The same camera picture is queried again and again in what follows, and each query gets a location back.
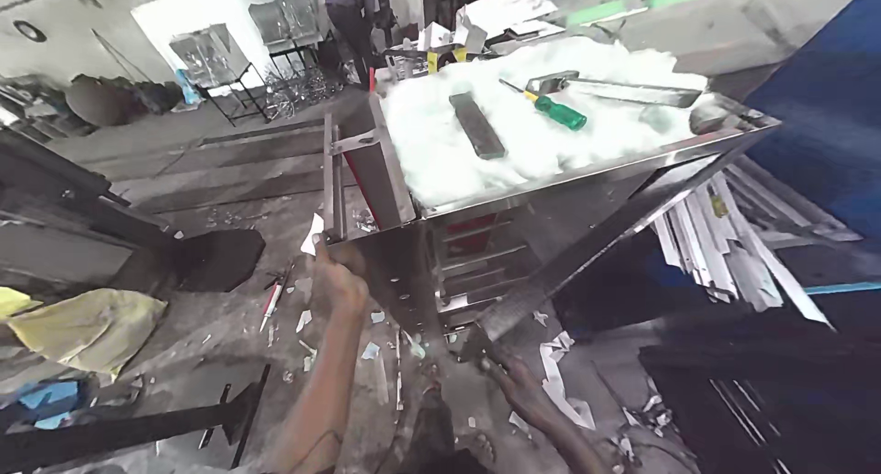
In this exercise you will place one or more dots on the person's right hand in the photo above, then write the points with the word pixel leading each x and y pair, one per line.
pixel 520 384

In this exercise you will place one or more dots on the person's left hand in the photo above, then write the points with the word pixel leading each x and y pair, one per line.
pixel 342 285

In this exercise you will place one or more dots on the person's left thumb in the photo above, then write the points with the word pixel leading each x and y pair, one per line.
pixel 321 247

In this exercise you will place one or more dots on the person's left fingers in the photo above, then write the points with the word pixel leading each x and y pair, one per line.
pixel 352 257

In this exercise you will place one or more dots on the person's right fingers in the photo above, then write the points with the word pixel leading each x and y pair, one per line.
pixel 495 364

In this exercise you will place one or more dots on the small black block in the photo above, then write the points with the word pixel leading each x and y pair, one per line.
pixel 475 344

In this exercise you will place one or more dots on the metal cabinet with shelves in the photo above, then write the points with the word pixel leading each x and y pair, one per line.
pixel 495 205

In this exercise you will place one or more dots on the person's right forearm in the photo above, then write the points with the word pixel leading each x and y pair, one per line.
pixel 572 443

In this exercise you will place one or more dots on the person's left forearm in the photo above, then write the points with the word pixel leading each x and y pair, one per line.
pixel 327 391

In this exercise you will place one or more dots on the white paper piece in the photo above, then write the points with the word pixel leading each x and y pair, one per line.
pixel 312 238

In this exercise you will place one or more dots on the crumpled white paper strip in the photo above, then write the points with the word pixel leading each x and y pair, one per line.
pixel 559 384

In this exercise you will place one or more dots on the red and white marker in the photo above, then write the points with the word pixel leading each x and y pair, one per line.
pixel 272 300

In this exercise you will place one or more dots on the person's legs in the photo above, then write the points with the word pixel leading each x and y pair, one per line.
pixel 432 426

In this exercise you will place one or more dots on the white insulation wool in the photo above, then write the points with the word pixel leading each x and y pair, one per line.
pixel 427 137

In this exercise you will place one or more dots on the dark grey rectangular bar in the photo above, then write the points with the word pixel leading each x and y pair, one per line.
pixel 477 126

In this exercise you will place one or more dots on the yellow and black tool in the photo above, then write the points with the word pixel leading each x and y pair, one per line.
pixel 447 57

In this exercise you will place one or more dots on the yellow plastic sheet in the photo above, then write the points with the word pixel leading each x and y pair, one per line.
pixel 89 326

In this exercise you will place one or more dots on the pile of metal strips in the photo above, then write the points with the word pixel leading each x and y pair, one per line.
pixel 723 243

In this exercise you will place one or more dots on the dark machine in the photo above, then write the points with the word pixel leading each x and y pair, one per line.
pixel 62 185

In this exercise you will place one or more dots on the large round dark pot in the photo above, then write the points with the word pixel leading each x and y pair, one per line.
pixel 96 101

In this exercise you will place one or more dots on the workbench with cluttered materials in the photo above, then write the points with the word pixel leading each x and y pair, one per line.
pixel 506 13

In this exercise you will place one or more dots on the dark glossy panel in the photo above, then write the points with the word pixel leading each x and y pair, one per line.
pixel 791 384

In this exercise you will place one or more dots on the blue cloth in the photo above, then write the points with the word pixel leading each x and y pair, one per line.
pixel 49 399

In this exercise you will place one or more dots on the blue panel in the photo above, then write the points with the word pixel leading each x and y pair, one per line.
pixel 819 116

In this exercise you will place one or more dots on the black metal frame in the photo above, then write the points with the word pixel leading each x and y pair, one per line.
pixel 165 419

